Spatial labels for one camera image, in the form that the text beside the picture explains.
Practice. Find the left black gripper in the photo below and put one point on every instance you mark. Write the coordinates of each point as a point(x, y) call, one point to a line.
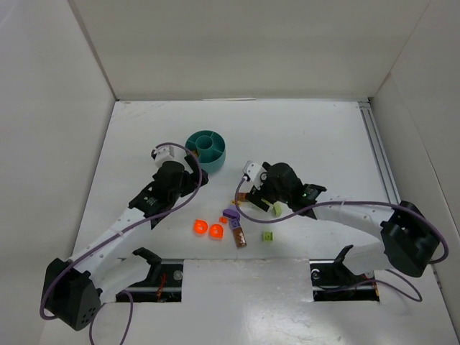
point(196, 172)

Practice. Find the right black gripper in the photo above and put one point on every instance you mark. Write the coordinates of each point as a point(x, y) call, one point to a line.
point(256, 199)

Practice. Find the orange round lego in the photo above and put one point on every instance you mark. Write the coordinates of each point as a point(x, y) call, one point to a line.
point(216, 232)
point(200, 227)

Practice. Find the small orange lego piece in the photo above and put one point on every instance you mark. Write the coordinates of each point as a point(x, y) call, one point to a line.
point(223, 219)

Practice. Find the brown printed lego tile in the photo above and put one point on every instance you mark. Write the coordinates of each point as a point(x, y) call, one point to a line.
point(239, 238)

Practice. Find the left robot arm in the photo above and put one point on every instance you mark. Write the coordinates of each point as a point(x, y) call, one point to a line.
point(75, 289)

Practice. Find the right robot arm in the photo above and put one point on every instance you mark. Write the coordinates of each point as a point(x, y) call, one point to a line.
point(405, 240)

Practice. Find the light green lego slope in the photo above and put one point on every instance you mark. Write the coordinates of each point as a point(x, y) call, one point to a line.
point(277, 210)

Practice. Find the brown lego plate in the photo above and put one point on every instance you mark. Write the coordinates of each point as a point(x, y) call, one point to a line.
point(241, 197)

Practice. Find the teal divided round container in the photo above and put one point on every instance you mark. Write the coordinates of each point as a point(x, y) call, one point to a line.
point(210, 149)

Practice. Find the green lego brick lower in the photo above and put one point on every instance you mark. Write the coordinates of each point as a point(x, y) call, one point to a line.
point(267, 236)

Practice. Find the purple arch lego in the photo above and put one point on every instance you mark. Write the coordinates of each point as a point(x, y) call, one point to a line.
point(231, 213)

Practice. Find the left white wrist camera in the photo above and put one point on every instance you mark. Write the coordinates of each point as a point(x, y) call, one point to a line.
point(162, 154)

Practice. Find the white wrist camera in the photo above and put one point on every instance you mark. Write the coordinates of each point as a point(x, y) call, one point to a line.
point(254, 173)
point(162, 154)

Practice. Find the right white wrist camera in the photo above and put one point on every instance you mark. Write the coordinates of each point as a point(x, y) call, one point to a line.
point(254, 173)

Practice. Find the aluminium rail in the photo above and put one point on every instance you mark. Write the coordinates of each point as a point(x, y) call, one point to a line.
point(379, 153)

